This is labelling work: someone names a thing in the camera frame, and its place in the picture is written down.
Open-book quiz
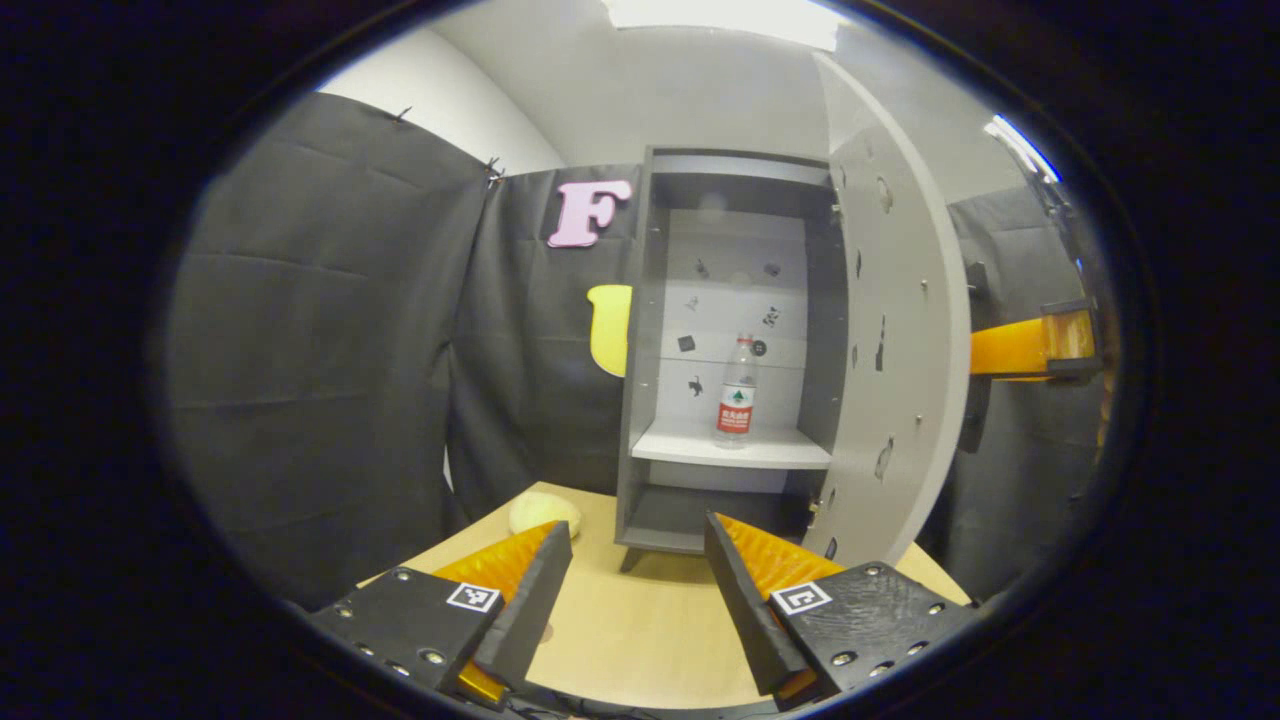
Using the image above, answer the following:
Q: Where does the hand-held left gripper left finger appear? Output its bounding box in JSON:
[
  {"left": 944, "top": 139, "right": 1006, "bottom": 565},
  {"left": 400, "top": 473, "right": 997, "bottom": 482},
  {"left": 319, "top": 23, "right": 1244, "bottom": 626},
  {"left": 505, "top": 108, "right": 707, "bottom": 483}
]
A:
[{"left": 305, "top": 520, "right": 575, "bottom": 707}]

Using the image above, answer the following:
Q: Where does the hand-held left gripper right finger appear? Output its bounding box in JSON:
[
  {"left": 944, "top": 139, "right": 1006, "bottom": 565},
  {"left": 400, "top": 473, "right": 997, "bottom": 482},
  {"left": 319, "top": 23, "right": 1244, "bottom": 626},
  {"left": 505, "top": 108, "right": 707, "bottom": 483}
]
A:
[{"left": 704, "top": 511, "right": 981, "bottom": 706}]

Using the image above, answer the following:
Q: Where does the black door handle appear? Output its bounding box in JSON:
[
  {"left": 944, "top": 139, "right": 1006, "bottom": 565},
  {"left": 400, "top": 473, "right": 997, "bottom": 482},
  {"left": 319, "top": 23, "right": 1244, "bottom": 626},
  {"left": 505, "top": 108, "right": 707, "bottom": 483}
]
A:
[{"left": 960, "top": 260, "right": 993, "bottom": 456}]

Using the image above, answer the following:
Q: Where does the grey cabinet door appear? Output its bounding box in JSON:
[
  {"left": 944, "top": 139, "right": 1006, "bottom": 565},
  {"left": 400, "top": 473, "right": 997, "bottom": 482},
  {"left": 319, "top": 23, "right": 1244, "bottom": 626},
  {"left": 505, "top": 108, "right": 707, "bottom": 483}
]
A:
[{"left": 812, "top": 50, "right": 973, "bottom": 569}]

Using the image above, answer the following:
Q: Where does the clear plastic bottle red label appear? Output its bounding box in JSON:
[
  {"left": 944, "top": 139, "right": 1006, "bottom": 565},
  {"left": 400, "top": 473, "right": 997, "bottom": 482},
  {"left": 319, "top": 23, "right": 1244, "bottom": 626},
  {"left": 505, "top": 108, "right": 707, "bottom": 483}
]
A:
[{"left": 714, "top": 333, "right": 759, "bottom": 450}]

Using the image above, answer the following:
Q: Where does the dark grey cabinet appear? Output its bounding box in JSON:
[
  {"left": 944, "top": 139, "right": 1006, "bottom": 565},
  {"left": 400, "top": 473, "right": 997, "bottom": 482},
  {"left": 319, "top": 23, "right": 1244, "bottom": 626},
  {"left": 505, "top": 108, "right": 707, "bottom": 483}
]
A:
[{"left": 615, "top": 147, "right": 851, "bottom": 573}]

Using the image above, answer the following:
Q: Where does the white cabinet shelf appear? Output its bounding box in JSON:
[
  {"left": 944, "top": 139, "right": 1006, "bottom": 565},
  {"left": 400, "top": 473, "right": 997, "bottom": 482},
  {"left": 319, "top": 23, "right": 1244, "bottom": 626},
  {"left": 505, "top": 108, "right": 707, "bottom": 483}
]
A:
[{"left": 630, "top": 418, "right": 833, "bottom": 471}]

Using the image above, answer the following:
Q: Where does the pale yellow round object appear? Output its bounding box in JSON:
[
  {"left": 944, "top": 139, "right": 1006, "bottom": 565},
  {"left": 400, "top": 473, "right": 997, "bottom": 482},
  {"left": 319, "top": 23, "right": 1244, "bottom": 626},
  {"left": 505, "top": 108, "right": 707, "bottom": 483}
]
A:
[{"left": 508, "top": 491, "right": 583, "bottom": 539}]

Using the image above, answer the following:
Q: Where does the narrow ceiling light panel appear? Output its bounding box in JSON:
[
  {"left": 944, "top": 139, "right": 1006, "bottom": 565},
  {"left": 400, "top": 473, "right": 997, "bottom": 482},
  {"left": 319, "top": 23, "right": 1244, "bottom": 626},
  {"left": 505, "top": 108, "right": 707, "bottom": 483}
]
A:
[{"left": 985, "top": 113, "right": 1061, "bottom": 184}]

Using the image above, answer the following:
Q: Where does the black backdrop cloth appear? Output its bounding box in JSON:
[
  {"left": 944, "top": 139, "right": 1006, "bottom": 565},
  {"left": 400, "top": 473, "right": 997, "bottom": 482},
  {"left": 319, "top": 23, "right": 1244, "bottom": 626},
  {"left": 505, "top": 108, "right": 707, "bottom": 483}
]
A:
[{"left": 165, "top": 92, "right": 1111, "bottom": 611}]

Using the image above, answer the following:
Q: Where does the large ceiling light panel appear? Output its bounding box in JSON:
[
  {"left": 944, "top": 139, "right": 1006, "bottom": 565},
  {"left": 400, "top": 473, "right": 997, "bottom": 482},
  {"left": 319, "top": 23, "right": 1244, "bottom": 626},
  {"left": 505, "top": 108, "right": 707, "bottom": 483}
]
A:
[{"left": 600, "top": 0, "right": 851, "bottom": 51}]

